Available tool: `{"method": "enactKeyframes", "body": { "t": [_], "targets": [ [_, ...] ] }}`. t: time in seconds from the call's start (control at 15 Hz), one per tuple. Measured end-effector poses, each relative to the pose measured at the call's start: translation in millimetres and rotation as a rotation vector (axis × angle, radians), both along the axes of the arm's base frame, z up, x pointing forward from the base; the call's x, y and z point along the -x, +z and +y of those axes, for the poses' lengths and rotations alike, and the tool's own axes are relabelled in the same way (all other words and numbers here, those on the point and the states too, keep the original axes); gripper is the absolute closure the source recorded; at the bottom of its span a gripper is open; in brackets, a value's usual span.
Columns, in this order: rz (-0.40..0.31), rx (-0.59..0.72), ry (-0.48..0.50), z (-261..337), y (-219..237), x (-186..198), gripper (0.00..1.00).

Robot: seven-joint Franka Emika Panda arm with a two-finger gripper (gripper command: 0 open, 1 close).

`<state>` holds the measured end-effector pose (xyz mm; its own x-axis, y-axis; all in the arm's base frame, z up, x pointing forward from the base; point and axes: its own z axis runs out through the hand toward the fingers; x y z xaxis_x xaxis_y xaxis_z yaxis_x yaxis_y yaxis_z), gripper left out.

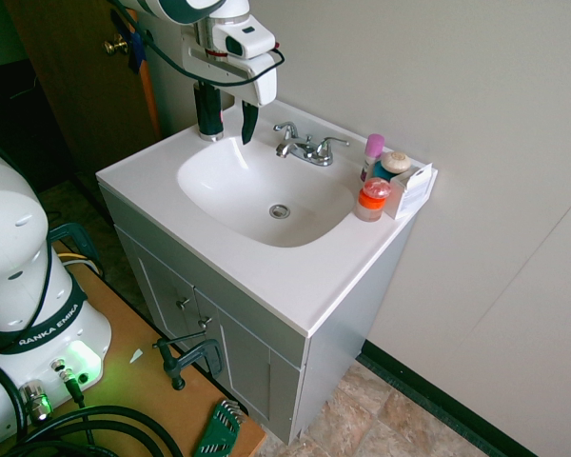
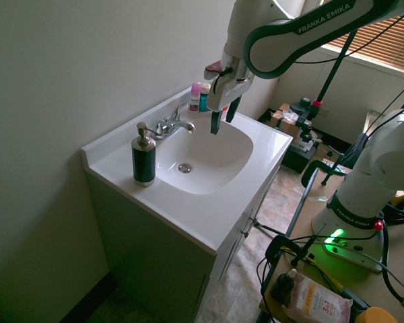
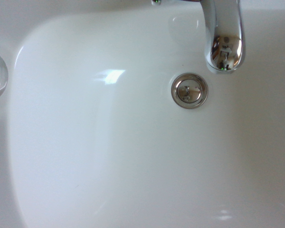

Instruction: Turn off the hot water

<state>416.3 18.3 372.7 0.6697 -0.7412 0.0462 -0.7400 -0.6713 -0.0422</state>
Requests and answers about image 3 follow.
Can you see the chrome faucet spout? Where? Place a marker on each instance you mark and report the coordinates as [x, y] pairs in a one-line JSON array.
[[224, 40]]

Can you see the white ceramic sink basin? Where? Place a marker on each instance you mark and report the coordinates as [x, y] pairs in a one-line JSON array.
[[90, 147]]

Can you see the chrome sink drain plug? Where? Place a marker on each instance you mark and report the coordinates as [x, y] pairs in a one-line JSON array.
[[189, 90]]

